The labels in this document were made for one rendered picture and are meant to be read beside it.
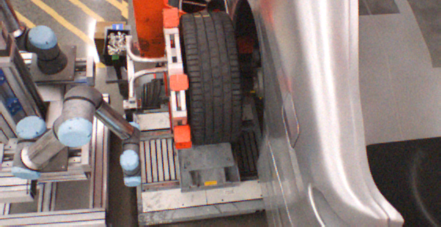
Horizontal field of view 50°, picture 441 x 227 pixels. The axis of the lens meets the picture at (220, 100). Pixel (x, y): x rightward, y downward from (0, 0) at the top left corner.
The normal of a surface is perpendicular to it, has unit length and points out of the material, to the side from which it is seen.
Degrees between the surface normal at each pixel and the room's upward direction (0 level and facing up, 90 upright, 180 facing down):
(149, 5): 90
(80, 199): 0
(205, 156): 0
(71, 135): 84
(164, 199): 0
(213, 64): 23
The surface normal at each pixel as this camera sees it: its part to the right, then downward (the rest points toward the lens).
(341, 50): -0.20, -0.29
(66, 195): 0.06, -0.53
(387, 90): 0.11, -0.18
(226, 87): 0.14, 0.18
